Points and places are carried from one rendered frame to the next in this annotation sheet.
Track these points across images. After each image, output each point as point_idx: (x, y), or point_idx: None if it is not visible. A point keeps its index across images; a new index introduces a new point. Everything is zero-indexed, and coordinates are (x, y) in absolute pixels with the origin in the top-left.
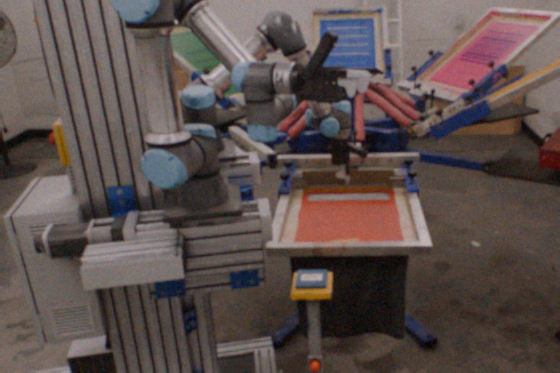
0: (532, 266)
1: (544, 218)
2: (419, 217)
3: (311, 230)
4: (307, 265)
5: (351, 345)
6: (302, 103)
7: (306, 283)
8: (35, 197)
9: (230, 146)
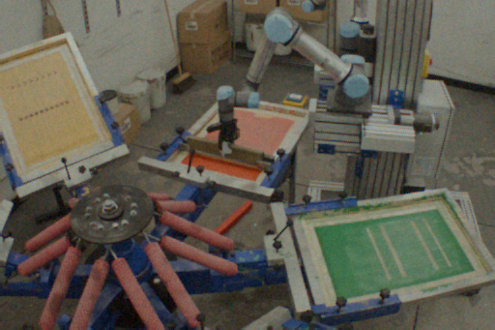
0: (11, 315)
1: None
2: (209, 111)
3: (278, 128)
4: None
5: (224, 295)
6: (191, 247)
7: (300, 94)
8: (439, 90)
9: (330, 99)
